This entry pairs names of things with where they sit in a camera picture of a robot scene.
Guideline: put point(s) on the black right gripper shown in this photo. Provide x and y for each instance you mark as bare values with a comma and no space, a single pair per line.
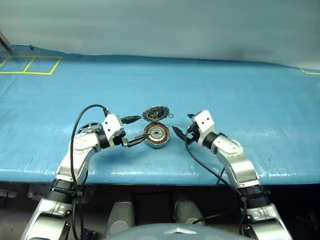
193,133

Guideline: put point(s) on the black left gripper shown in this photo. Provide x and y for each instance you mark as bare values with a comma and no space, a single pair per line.
118,142

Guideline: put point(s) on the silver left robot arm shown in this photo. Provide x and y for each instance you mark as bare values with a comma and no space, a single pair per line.
72,165

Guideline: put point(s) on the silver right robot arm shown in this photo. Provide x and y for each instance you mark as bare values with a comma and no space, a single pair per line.
240,165

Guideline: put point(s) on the motor housing with copper coils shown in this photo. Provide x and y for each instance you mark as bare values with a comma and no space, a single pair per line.
157,136

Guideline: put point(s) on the blue plastic table cover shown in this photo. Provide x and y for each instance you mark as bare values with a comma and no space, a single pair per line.
225,100

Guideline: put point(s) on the grey rounded shape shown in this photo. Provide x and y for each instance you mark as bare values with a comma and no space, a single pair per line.
187,212
121,217

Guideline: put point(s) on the grey robot torso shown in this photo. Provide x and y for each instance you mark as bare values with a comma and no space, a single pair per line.
160,232

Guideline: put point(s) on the small black clip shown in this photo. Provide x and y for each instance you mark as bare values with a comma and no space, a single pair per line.
31,47

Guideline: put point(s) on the grey metal bar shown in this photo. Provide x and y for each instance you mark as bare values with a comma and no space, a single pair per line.
6,43

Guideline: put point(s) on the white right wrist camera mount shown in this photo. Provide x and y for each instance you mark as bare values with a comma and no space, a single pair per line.
205,122

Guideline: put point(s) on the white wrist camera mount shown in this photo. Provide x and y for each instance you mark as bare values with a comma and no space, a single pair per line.
205,122
111,126

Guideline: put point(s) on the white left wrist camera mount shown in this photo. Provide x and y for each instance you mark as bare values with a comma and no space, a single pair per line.
111,126

